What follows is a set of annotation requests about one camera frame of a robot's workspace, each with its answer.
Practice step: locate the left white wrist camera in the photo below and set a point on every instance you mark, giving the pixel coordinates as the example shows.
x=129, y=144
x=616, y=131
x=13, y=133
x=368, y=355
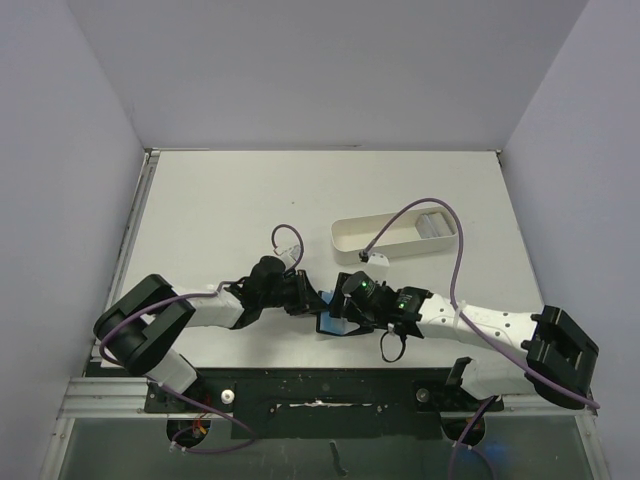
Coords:
x=288, y=255

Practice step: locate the stack of silver credit cards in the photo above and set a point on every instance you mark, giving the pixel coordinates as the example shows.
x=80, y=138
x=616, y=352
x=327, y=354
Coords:
x=433, y=225

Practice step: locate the aluminium frame rail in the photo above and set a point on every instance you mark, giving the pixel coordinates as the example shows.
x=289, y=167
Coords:
x=99, y=398

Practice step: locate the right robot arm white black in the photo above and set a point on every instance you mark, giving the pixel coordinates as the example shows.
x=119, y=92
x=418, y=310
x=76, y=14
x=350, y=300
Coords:
x=545, y=353

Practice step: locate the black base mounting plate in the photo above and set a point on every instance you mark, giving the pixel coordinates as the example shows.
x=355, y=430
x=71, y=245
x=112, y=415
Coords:
x=314, y=404

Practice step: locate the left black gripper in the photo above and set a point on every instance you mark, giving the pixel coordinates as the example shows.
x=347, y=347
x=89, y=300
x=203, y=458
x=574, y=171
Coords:
x=307, y=300

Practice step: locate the black card holder wallet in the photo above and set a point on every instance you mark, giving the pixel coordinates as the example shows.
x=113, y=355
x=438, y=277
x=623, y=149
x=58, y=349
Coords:
x=331, y=321

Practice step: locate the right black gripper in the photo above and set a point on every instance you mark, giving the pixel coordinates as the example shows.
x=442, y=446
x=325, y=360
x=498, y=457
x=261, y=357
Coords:
x=344, y=304

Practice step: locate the white oblong plastic tray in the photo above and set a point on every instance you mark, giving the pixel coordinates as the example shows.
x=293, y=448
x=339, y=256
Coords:
x=401, y=239

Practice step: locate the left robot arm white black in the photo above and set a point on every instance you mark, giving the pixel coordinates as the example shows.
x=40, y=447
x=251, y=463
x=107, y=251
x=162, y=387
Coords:
x=139, y=330

